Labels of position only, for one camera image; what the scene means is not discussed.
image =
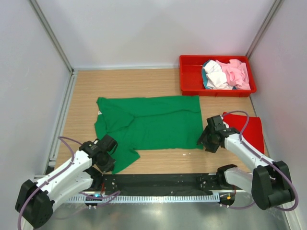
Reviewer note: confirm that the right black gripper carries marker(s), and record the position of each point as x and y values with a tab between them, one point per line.
203	139

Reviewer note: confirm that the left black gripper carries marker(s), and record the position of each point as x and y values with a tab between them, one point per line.
109	166

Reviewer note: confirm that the green t shirt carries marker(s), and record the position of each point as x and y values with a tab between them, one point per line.
154	123

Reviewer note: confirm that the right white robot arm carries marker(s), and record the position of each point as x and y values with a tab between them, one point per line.
269	181

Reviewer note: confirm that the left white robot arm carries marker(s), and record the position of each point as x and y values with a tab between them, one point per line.
38	200

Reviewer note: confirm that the folded red t shirt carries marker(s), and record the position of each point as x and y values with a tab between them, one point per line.
253	131

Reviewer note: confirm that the red plastic bin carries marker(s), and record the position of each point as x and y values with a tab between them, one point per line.
191	81

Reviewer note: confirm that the white t shirt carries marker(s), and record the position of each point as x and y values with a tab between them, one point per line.
217	78

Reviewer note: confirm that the pink t shirt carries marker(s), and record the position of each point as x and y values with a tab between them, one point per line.
236	74

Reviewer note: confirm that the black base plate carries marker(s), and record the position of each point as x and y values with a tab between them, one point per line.
202	181

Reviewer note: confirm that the slotted cable duct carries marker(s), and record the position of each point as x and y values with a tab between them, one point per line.
214	198

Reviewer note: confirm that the left aluminium frame post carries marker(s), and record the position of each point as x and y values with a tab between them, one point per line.
46	26

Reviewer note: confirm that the aluminium frame post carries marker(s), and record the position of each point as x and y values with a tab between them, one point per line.
46	26
276	5

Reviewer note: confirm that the right aluminium frame post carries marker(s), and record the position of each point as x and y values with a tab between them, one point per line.
276	5

